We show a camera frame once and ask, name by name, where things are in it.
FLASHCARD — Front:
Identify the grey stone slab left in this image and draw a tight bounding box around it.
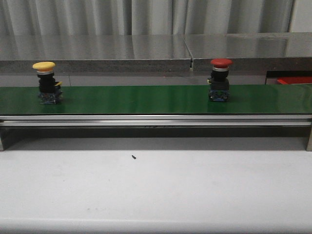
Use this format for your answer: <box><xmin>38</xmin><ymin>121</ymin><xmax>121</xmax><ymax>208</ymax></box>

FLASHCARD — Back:
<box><xmin>0</xmin><ymin>35</ymin><xmax>191</xmax><ymax>73</ymax></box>

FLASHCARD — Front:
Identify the grey stone slab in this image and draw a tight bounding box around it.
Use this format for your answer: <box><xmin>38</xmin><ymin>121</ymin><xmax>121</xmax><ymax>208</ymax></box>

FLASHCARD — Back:
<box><xmin>184</xmin><ymin>33</ymin><xmax>312</xmax><ymax>72</ymax></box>
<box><xmin>0</xmin><ymin>35</ymin><xmax>191</xmax><ymax>73</ymax></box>

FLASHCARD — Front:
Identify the red plastic bin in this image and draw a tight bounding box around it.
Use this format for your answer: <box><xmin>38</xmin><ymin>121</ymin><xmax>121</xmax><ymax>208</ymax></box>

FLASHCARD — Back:
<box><xmin>277</xmin><ymin>77</ymin><xmax>312</xmax><ymax>85</ymax></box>

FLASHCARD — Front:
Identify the green conveyor belt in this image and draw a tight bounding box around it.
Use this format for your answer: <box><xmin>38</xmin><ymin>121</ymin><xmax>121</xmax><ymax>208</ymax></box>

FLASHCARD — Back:
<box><xmin>0</xmin><ymin>85</ymin><xmax>312</xmax><ymax>115</ymax></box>

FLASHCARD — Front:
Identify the grey stone slab right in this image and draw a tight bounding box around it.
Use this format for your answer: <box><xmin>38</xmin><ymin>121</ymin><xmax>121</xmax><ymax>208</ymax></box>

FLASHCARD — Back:
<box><xmin>184</xmin><ymin>33</ymin><xmax>312</xmax><ymax>72</ymax></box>

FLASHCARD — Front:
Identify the right conveyor support leg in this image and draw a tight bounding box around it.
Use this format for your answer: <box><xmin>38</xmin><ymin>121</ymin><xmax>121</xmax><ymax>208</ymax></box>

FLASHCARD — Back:
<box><xmin>305</xmin><ymin>127</ymin><xmax>312</xmax><ymax>152</ymax></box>

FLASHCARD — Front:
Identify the conveyor support leg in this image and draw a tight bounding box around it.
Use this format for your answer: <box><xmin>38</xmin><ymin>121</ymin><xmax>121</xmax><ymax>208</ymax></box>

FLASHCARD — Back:
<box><xmin>305</xmin><ymin>127</ymin><xmax>312</xmax><ymax>152</ymax></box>
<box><xmin>0</xmin><ymin>128</ymin><xmax>10</xmax><ymax>151</ymax></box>

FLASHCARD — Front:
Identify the left conveyor support leg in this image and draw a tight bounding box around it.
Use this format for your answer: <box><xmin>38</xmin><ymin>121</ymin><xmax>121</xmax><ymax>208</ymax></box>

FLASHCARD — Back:
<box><xmin>0</xmin><ymin>128</ymin><xmax>10</xmax><ymax>151</ymax></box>

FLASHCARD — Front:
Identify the grey curtain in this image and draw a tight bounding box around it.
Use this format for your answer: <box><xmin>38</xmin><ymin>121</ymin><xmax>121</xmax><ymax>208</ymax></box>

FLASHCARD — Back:
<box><xmin>0</xmin><ymin>0</ymin><xmax>294</xmax><ymax>36</ymax></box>

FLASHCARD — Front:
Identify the aluminium conveyor frame rail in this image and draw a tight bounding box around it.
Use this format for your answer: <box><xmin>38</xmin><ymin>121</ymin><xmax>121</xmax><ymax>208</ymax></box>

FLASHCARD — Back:
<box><xmin>0</xmin><ymin>114</ymin><xmax>312</xmax><ymax>127</ymax></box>

